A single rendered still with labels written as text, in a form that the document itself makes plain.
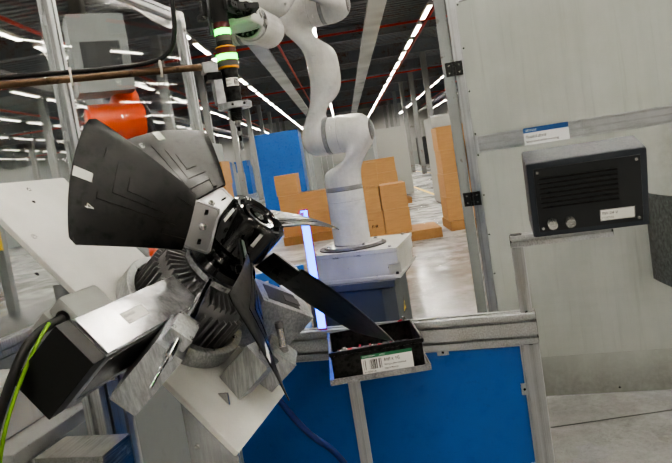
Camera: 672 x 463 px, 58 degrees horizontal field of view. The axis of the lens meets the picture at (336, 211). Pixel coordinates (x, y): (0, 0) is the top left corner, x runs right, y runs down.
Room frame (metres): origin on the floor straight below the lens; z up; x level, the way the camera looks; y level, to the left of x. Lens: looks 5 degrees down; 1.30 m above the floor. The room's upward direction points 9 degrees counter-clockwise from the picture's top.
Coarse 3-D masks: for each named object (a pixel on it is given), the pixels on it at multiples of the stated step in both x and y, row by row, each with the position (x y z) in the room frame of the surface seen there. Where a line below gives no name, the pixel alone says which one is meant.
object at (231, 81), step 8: (224, 72) 1.24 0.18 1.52; (232, 72) 1.24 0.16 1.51; (224, 80) 1.25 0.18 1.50; (232, 80) 1.24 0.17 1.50; (224, 88) 1.25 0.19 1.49; (232, 88) 1.24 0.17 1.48; (240, 88) 1.26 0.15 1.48; (232, 96) 1.24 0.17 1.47; (240, 96) 1.25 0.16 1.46; (232, 112) 1.25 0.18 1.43; (240, 112) 1.25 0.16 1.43; (232, 120) 1.26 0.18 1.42; (240, 120) 1.27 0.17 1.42
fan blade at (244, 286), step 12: (252, 264) 1.03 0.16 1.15; (240, 276) 0.90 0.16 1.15; (252, 276) 0.99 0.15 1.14; (240, 288) 0.87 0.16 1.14; (252, 288) 0.94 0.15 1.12; (240, 300) 0.84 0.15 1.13; (252, 300) 0.90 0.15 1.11; (240, 312) 0.82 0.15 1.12; (252, 312) 0.87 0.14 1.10; (252, 324) 0.85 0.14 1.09; (252, 336) 0.83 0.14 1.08; (264, 336) 0.89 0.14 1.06; (264, 348) 0.86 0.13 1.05; (276, 372) 0.87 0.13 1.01
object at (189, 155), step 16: (160, 144) 1.31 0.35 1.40; (176, 144) 1.32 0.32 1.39; (192, 144) 1.33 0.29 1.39; (208, 144) 1.35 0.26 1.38; (160, 160) 1.28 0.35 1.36; (176, 160) 1.28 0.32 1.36; (192, 160) 1.28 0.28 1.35; (208, 160) 1.30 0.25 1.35; (176, 176) 1.25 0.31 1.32; (192, 176) 1.25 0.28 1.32; (208, 176) 1.25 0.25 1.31; (208, 192) 1.22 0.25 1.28
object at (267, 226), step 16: (240, 208) 1.11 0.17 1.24; (256, 208) 1.18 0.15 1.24; (224, 224) 1.12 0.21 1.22; (240, 224) 1.10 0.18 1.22; (256, 224) 1.10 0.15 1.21; (272, 224) 1.16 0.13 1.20; (224, 240) 1.11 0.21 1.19; (272, 240) 1.12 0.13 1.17; (208, 256) 1.12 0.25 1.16; (224, 256) 1.13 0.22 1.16; (256, 256) 1.13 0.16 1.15; (208, 272) 1.11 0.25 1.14; (224, 272) 1.11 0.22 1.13
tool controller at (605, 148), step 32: (544, 160) 1.39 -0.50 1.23; (576, 160) 1.37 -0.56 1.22; (608, 160) 1.35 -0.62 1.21; (640, 160) 1.34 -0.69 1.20; (544, 192) 1.40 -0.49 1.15; (576, 192) 1.39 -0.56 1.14; (608, 192) 1.37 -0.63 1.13; (640, 192) 1.36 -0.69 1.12; (544, 224) 1.42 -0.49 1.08; (576, 224) 1.41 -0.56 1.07; (608, 224) 1.40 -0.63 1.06; (640, 224) 1.38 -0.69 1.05
